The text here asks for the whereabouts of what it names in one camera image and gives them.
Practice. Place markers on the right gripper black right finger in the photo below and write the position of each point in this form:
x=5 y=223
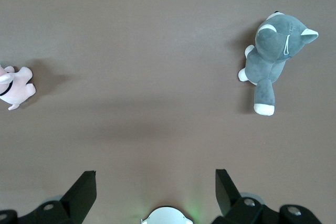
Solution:
x=231 y=203

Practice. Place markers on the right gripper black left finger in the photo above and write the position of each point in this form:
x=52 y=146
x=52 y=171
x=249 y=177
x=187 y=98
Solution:
x=76 y=197

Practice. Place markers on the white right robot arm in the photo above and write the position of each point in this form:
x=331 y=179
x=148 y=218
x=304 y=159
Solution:
x=166 y=216

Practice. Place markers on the white and pink dog plush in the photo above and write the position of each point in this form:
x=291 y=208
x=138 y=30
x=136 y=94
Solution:
x=18 y=87

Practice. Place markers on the grey and white husky plush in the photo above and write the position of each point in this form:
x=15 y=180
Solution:
x=265 y=58

